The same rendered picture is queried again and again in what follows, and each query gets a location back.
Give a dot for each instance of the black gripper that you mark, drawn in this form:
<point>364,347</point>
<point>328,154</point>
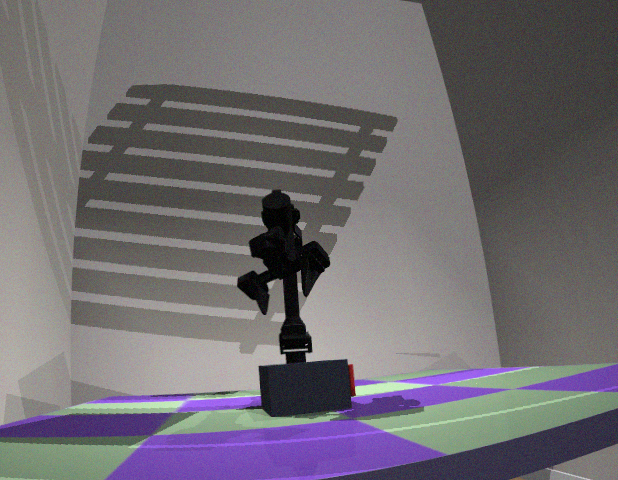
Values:
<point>312,263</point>

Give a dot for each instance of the dark red peg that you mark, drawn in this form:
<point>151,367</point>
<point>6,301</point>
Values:
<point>351,382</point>

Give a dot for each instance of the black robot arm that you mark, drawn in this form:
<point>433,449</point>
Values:
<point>280,218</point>

